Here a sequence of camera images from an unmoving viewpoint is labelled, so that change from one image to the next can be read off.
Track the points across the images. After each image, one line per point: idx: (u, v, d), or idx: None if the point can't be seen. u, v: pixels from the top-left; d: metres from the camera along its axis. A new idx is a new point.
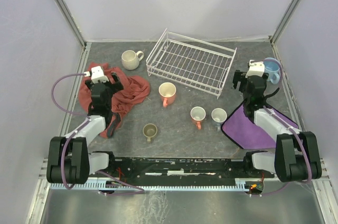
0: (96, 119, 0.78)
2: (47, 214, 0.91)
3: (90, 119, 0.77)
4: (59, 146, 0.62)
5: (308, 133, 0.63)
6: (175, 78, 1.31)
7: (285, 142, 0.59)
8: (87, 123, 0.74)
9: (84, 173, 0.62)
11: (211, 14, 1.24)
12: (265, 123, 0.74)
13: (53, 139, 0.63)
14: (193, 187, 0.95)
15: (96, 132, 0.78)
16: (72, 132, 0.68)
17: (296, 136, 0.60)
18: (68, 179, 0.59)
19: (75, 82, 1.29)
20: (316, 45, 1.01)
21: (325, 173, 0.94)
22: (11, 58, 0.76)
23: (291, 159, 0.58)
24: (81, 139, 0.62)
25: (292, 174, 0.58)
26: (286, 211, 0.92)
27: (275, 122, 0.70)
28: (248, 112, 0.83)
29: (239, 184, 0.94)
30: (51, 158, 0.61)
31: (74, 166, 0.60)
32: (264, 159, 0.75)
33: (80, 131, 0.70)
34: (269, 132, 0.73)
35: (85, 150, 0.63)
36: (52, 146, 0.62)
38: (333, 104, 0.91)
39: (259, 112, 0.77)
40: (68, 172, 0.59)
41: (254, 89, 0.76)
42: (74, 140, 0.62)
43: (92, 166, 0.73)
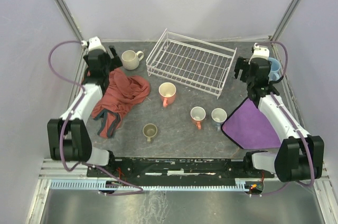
0: (93, 89, 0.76)
2: (47, 214, 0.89)
3: (84, 92, 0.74)
4: (57, 129, 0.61)
5: (315, 139, 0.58)
6: (175, 78, 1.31)
7: (292, 150, 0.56)
8: (83, 99, 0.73)
9: (86, 151, 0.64)
11: (211, 14, 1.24)
12: (271, 115, 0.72)
13: (49, 121, 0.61)
14: (193, 187, 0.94)
15: (94, 102, 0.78)
16: (68, 113, 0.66)
17: (304, 142, 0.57)
18: (72, 159, 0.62)
19: (75, 81, 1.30)
20: (316, 45, 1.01)
21: (325, 173, 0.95)
22: (11, 58, 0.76)
23: (294, 165, 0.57)
24: (79, 121, 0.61)
25: (292, 176, 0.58)
26: (286, 211, 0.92)
27: (282, 119, 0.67)
28: (253, 95, 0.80)
29: (239, 184, 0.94)
30: (52, 141, 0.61)
31: (75, 147, 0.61)
32: (264, 158, 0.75)
33: (75, 110, 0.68)
34: (274, 127, 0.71)
35: (84, 132, 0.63)
36: (50, 130, 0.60)
38: (333, 103, 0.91)
39: (264, 101, 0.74)
40: (69, 152, 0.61)
41: (258, 68, 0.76)
42: (73, 122, 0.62)
43: (93, 156, 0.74)
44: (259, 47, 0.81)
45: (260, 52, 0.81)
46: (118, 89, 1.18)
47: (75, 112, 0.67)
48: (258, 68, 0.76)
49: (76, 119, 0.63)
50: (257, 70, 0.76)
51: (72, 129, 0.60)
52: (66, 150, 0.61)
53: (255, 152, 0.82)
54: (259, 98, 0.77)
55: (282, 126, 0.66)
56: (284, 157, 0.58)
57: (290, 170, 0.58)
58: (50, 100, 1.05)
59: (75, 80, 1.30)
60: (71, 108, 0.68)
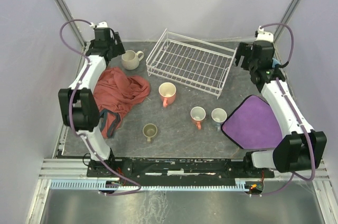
0: (98, 61, 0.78)
2: (47, 214, 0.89)
3: (90, 63, 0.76)
4: (67, 98, 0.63)
5: (318, 134, 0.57)
6: (175, 78, 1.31)
7: (294, 146, 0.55)
8: (89, 68, 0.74)
9: (94, 118, 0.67)
11: (211, 14, 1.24)
12: (275, 104, 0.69)
13: (59, 91, 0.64)
14: (193, 187, 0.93)
15: (100, 73, 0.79)
16: (76, 83, 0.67)
17: (308, 139, 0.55)
18: (82, 124, 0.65)
19: (78, 66, 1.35)
20: (316, 45, 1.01)
21: (325, 173, 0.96)
22: (11, 58, 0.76)
23: (293, 158, 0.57)
24: (87, 91, 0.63)
25: (290, 167, 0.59)
26: (286, 211, 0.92)
27: (287, 110, 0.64)
28: (257, 78, 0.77)
29: (239, 184, 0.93)
30: (63, 109, 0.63)
31: (85, 113, 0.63)
32: (263, 155, 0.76)
33: (82, 80, 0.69)
34: (276, 115, 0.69)
35: (92, 100, 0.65)
36: (61, 98, 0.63)
38: (332, 104, 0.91)
39: (270, 87, 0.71)
40: (79, 118, 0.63)
41: (261, 49, 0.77)
42: (81, 91, 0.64)
43: (95, 143, 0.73)
44: (262, 29, 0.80)
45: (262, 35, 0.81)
46: (118, 89, 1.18)
47: (83, 82, 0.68)
48: (261, 48, 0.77)
49: (84, 89, 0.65)
50: (261, 49, 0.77)
51: (81, 97, 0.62)
52: (76, 116, 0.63)
53: (254, 152, 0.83)
54: (264, 80, 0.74)
55: (284, 118, 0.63)
56: (285, 150, 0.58)
57: (289, 162, 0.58)
58: (50, 100, 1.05)
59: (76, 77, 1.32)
60: (78, 78, 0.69)
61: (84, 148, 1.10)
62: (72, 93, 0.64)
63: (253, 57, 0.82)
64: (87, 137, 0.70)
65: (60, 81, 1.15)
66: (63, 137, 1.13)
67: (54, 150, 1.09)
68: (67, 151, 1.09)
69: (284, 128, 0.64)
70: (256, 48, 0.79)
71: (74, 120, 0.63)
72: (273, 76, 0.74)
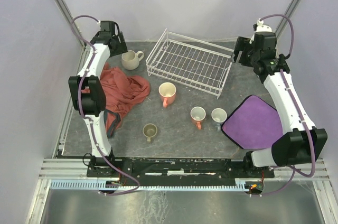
0: (102, 48, 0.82)
2: (47, 214, 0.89)
3: (95, 52, 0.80)
4: (77, 84, 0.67)
5: (319, 131, 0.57)
6: (175, 78, 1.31)
7: (294, 143, 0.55)
8: (94, 57, 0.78)
9: (102, 103, 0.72)
11: (211, 14, 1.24)
12: (277, 98, 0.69)
13: (70, 77, 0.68)
14: (193, 187, 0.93)
15: (104, 61, 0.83)
16: (84, 71, 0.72)
17: (309, 137, 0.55)
18: (90, 109, 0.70)
19: (80, 63, 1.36)
20: (316, 45, 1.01)
21: (325, 173, 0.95)
22: (11, 58, 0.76)
23: (293, 154, 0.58)
24: (95, 78, 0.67)
25: (289, 162, 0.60)
26: (286, 211, 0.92)
27: (289, 104, 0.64)
28: (260, 68, 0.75)
29: (239, 184, 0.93)
30: (73, 94, 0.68)
31: (93, 99, 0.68)
32: (262, 154, 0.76)
33: (90, 68, 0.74)
34: (278, 110, 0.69)
35: (99, 87, 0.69)
36: (71, 84, 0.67)
38: (332, 103, 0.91)
39: (273, 80, 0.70)
40: (87, 103, 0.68)
41: (264, 38, 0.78)
42: (89, 78, 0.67)
43: (99, 134, 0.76)
44: (261, 22, 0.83)
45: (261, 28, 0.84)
46: (119, 88, 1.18)
47: (90, 70, 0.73)
48: (264, 38, 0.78)
49: (92, 76, 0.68)
50: (264, 39, 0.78)
51: (89, 84, 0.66)
52: (85, 101, 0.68)
53: (254, 151, 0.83)
54: (268, 68, 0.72)
55: (287, 113, 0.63)
56: (285, 147, 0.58)
57: (288, 157, 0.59)
58: (50, 100, 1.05)
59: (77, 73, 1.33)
60: (86, 66, 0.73)
61: (84, 148, 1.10)
62: (81, 81, 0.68)
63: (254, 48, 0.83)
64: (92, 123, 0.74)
65: (60, 81, 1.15)
66: (63, 137, 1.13)
67: (54, 150, 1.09)
68: (67, 151, 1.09)
69: (285, 124, 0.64)
70: (259, 39, 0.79)
71: (84, 105, 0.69)
72: (277, 67, 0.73)
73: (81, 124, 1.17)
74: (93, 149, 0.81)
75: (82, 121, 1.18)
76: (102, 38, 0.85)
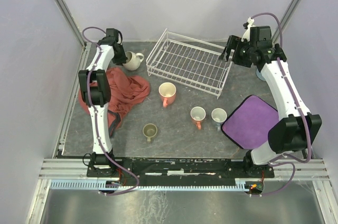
0: (109, 48, 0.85)
2: (47, 214, 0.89)
3: (101, 50, 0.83)
4: (85, 77, 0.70)
5: (313, 117, 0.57)
6: (175, 78, 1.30)
7: (290, 128, 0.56)
8: (101, 55, 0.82)
9: (109, 95, 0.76)
11: (211, 14, 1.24)
12: (273, 85, 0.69)
13: (79, 71, 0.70)
14: (193, 187, 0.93)
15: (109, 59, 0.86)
16: (93, 66, 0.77)
17: (304, 123, 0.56)
18: (98, 101, 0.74)
19: (81, 63, 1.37)
20: (316, 45, 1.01)
21: (325, 173, 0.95)
22: (11, 58, 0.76)
23: (289, 139, 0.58)
24: (102, 71, 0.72)
25: (283, 148, 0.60)
26: (285, 211, 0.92)
27: (285, 91, 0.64)
28: (258, 58, 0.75)
29: (239, 184, 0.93)
30: (82, 86, 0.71)
31: (101, 91, 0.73)
32: (261, 149, 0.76)
33: (97, 63, 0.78)
34: (274, 98, 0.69)
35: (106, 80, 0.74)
36: (80, 78, 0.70)
38: (332, 103, 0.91)
39: (270, 68, 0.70)
40: (95, 95, 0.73)
41: (259, 29, 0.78)
42: (97, 72, 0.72)
43: (102, 128, 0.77)
44: (252, 20, 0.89)
45: (250, 27, 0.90)
46: (118, 88, 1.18)
47: (97, 65, 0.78)
48: (259, 30, 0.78)
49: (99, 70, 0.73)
50: (259, 31, 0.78)
51: (99, 77, 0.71)
52: (94, 93, 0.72)
53: (254, 150, 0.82)
54: (264, 58, 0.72)
55: (282, 98, 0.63)
56: (281, 132, 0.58)
57: (283, 142, 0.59)
58: (50, 100, 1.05)
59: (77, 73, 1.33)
60: (93, 62, 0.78)
61: (84, 148, 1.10)
62: (90, 74, 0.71)
63: (251, 41, 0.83)
64: (95, 117, 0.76)
65: (60, 81, 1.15)
66: (63, 137, 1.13)
67: (54, 150, 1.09)
68: (67, 151, 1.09)
69: (281, 111, 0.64)
70: (255, 31, 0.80)
71: (92, 97, 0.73)
72: (274, 56, 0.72)
73: (81, 124, 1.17)
74: (94, 143, 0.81)
75: (82, 121, 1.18)
76: (107, 42, 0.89)
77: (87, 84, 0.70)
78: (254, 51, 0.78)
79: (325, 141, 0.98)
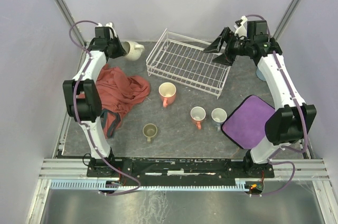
0: (100, 55, 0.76)
2: (47, 214, 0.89)
3: (91, 57, 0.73)
4: (71, 89, 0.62)
5: (309, 108, 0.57)
6: (175, 78, 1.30)
7: (285, 118, 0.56)
8: (91, 63, 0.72)
9: (98, 108, 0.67)
11: (211, 14, 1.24)
12: (270, 77, 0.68)
13: (64, 82, 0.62)
14: (193, 187, 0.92)
15: (101, 67, 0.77)
16: (80, 75, 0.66)
17: (300, 112, 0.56)
18: (86, 115, 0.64)
19: (81, 63, 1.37)
20: (316, 44, 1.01)
21: (325, 173, 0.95)
22: (11, 58, 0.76)
23: (284, 130, 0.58)
24: (91, 81, 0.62)
25: (280, 138, 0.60)
26: (285, 211, 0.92)
27: (281, 83, 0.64)
28: (254, 51, 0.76)
29: (239, 184, 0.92)
30: (66, 98, 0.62)
31: (89, 104, 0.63)
32: (260, 146, 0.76)
33: (85, 72, 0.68)
34: (271, 90, 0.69)
35: (95, 91, 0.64)
36: (65, 89, 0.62)
38: (332, 104, 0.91)
39: (266, 61, 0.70)
40: (83, 109, 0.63)
41: (256, 24, 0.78)
42: (84, 82, 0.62)
43: (97, 139, 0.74)
44: (246, 18, 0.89)
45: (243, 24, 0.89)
46: (118, 88, 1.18)
47: (86, 74, 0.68)
48: (256, 24, 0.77)
49: (87, 80, 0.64)
50: (256, 25, 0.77)
51: (85, 89, 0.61)
52: (81, 106, 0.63)
53: (253, 149, 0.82)
54: (261, 52, 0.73)
55: (278, 89, 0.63)
56: (277, 122, 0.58)
57: (279, 133, 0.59)
58: (50, 100, 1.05)
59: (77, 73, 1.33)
60: (81, 71, 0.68)
61: (84, 148, 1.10)
62: (76, 85, 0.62)
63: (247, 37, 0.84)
64: (88, 132, 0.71)
65: (60, 81, 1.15)
66: (63, 137, 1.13)
67: (54, 150, 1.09)
68: (67, 151, 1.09)
69: (278, 103, 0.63)
70: (251, 25, 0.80)
71: (79, 111, 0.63)
72: (270, 49, 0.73)
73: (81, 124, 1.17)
74: (92, 151, 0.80)
75: None
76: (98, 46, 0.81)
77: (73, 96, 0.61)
78: (251, 45, 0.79)
79: (325, 140, 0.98)
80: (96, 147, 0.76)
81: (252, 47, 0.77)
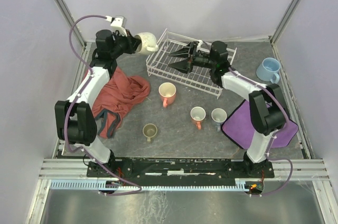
0: (101, 73, 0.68)
2: (47, 214, 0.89)
3: (92, 75, 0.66)
4: (64, 111, 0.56)
5: (274, 86, 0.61)
6: (175, 78, 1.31)
7: (257, 100, 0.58)
8: (90, 82, 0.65)
9: (91, 133, 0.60)
11: (211, 14, 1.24)
12: (233, 85, 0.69)
13: (56, 102, 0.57)
14: (193, 187, 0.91)
15: (101, 86, 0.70)
16: (75, 96, 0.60)
17: (267, 91, 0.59)
18: (76, 140, 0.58)
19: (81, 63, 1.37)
20: (316, 45, 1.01)
21: (325, 173, 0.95)
22: (11, 58, 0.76)
23: (265, 112, 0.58)
24: (85, 105, 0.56)
25: (268, 125, 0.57)
26: (286, 211, 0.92)
27: (244, 82, 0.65)
28: (215, 79, 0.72)
29: (239, 184, 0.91)
30: (58, 121, 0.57)
31: (82, 129, 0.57)
32: (254, 143, 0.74)
33: (82, 93, 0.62)
34: (241, 93, 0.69)
35: (90, 114, 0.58)
36: (56, 112, 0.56)
38: (332, 104, 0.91)
39: (224, 75, 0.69)
40: (74, 134, 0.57)
41: (219, 56, 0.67)
42: (79, 105, 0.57)
43: (94, 152, 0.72)
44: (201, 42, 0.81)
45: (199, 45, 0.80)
46: (118, 88, 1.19)
47: (82, 95, 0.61)
48: (220, 55, 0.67)
49: (82, 102, 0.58)
50: (219, 57, 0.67)
51: (79, 112, 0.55)
52: (72, 131, 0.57)
53: (249, 150, 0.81)
54: (222, 80, 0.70)
55: (244, 87, 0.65)
56: (255, 109, 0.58)
57: (264, 118, 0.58)
58: (50, 100, 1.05)
59: (77, 72, 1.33)
60: (78, 91, 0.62)
61: None
62: (69, 106, 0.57)
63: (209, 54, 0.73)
64: (85, 148, 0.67)
65: (60, 81, 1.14)
66: None
67: (54, 150, 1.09)
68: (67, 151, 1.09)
69: None
70: (214, 51, 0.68)
71: (69, 136, 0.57)
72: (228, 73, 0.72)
73: None
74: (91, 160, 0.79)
75: None
76: (102, 63, 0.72)
77: (65, 119, 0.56)
78: (212, 71, 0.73)
79: (325, 140, 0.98)
80: (94, 158, 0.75)
81: (214, 77, 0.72)
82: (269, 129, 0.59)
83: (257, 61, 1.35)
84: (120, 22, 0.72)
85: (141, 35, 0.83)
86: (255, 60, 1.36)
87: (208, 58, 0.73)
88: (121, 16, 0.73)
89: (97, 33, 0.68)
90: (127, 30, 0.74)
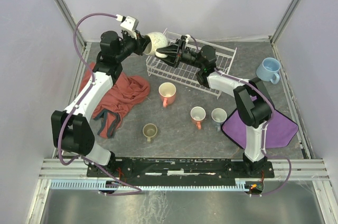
0: (104, 79, 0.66)
2: (47, 214, 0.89)
3: (93, 82, 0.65)
4: (60, 122, 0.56)
5: (256, 80, 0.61)
6: (175, 78, 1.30)
7: (242, 93, 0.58)
8: (90, 90, 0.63)
9: (86, 144, 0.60)
11: (210, 14, 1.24)
12: (219, 84, 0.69)
13: (54, 112, 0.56)
14: (193, 187, 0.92)
15: (104, 92, 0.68)
16: (72, 107, 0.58)
17: (250, 85, 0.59)
18: (71, 150, 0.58)
19: (81, 61, 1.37)
20: (316, 44, 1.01)
21: (325, 173, 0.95)
22: (11, 58, 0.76)
23: (251, 105, 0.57)
24: (82, 118, 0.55)
25: (255, 118, 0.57)
26: (287, 212, 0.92)
27: (228, 80, 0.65)
28: (200, 81, 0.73)
29: (239, 184, 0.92)
30: (54, 131, 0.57)
31: (76, 140, 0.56)
32: (250, 141, 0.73)
33: (80, 103, 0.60)
34: (227, 92, 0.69)
35: (86, 127, 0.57)
36: (53, 122, 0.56)
38: (332, 104, 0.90)
39: (211, 76, 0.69)
40: (68, 145, 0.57)
41: (208, 62, 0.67)
42: (75, 118, 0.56)
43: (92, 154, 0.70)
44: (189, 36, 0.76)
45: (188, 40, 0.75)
46: (118, 89, 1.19)
47: (81, 105, 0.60)
48: (208, 60, 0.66)
49: (79, 115, 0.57)
50: (208, 62, 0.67)
51: (74, 126, 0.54)
52: (67, 141, 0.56)
53: (246, 149, 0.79)
54: (208, 78, 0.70)
55: (229, 85, 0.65)
56: (241, 103, 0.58)
57: (251, 111, 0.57)
58: (50, 100, 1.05)
59: (77, 70, 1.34)
60: (76, 101, 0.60)
61: None
62: (66, 119, 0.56)
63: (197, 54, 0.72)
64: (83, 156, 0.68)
65: (59, 81, 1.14)
66: None
67: (54, 150, 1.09)
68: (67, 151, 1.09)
69: None
70: (203, 56, 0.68)
71: (64, 146, 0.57)
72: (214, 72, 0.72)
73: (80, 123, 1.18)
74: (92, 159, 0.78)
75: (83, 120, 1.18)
76: (106, 66, 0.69)
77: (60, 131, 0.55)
78: (198, 72, 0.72)
79: (325, 140, 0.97)
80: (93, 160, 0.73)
81: (200, 78, 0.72)
82: (257, 122, 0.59)
83: (257, 61, 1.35)
84: (131, 26, 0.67)
85: (151, 35, 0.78)
86: (255, 60, 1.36)
87: (196, 58, 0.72)
88: (133, 17, 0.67)
89: (103, 35, 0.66)
90: (137, 33, 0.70)
